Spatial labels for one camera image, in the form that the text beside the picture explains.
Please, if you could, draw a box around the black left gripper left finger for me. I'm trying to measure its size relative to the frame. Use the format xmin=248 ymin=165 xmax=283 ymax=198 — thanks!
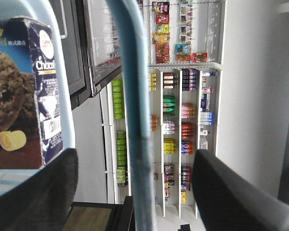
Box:
xmin=0 ymin=148 xmax=78 ymax=231

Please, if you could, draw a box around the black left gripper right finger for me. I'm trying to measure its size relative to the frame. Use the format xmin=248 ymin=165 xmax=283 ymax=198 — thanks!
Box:
xmin=192 ymin=149 xmax=289 ymax=231

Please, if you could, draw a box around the chocolate cookie box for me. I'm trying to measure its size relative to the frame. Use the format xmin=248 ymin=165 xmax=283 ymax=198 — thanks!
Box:
xmin=0 ymin=17 xmax=63 ymax=169

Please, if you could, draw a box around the dark wooden display stand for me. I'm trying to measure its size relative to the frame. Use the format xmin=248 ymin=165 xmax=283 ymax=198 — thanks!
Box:
xmin=62 ymin=196 xmax=136 ymax=231

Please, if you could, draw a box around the white snack shelf unit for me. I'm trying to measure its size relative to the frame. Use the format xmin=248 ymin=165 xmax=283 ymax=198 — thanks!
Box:
xmin=112 ymin=0 xmax=227 ymax=218

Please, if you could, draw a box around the far white chest freezer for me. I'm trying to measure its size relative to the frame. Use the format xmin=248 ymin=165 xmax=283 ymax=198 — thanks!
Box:
xmin=50 ymin=0 xmax=122 ymax=109

